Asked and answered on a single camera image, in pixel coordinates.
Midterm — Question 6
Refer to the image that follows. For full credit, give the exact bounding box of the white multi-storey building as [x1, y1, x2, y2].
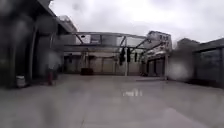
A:
[145, 30, 174, 54]

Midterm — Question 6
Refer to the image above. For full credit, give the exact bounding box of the dark glass-fronted building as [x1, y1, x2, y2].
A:
[166, 37, 224, 88]

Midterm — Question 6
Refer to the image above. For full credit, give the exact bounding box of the metal frame canopy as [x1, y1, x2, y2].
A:
[63, 31, 171, 81]

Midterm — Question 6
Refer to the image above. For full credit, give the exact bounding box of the dark box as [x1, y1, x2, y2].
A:
[80, 67, 95, 76]

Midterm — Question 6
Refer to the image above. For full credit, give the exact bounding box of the white bucket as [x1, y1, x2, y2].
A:
[15, 75, 27, 89]

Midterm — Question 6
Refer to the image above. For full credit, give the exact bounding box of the dark building with columns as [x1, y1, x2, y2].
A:
[0, 0, 75, 90]

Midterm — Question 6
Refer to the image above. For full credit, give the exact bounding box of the pale low building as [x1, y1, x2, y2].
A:
[63, 49, 148, 76]

